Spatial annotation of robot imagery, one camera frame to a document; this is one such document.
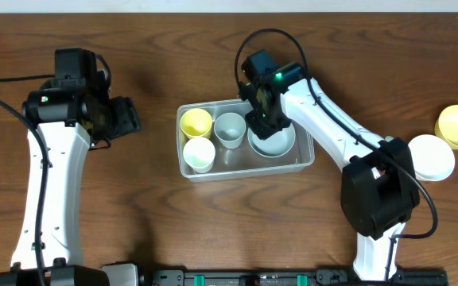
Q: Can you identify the white plastic cup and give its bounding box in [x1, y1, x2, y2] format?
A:
[183, 137, 215, 173]

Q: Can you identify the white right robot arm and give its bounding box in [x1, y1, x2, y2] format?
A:
[239, 61, 420, 281]

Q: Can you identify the grey blue plastic cup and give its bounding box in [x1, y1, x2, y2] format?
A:
[214, 113, 246, 149]

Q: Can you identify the clear plastic container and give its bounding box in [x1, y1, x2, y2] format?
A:
[177, 99, 315, 182]

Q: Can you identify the grey blue plastic bowl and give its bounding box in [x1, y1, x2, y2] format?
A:
[247, 125, 296, 158]

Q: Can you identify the yellow plastic cup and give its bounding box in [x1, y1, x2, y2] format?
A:
[180, 108, 213, 139]

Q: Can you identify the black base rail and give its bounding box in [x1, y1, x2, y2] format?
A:
[142, 267, 449, 286]

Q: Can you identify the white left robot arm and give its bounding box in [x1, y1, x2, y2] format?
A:
[0, 89, 142, 285]

